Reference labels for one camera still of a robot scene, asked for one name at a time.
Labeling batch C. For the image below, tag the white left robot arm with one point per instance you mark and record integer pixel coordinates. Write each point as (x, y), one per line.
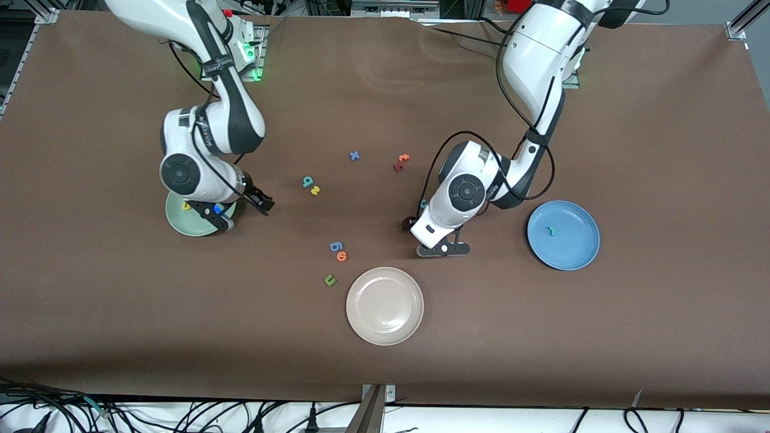
(541, 54)

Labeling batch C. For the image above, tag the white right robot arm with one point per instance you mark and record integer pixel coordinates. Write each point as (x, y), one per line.
(207, 129)

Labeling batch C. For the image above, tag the grey metal frame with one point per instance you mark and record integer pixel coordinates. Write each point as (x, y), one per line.
(394, 9)

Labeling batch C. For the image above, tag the red box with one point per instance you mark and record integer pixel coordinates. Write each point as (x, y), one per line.
(517, 5)

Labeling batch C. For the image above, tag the small metal bracket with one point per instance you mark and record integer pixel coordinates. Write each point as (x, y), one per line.
(390, 394)

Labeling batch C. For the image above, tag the aluminium frame profile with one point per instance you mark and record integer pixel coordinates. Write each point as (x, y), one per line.
(368, 415)

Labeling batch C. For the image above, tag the aluminium side rail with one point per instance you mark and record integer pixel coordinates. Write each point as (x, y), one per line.
(47, 15)

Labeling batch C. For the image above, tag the brown table cover sheet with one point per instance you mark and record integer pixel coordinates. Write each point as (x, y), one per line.
(481, 331)

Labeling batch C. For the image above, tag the green plate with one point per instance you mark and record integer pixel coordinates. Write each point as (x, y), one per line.
(192, 225)

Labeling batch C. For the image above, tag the beige plate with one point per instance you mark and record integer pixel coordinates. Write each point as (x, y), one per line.
(385, 307)

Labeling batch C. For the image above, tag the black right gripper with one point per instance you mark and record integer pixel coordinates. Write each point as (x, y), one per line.
(253, 194)

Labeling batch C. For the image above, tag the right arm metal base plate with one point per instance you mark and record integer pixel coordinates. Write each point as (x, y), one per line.
(263, 54)

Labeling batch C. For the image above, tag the blue plate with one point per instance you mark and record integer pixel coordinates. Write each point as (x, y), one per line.
(571, 246)

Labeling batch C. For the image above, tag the aluminium corner profile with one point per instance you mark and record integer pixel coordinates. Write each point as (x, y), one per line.
(743, 24)

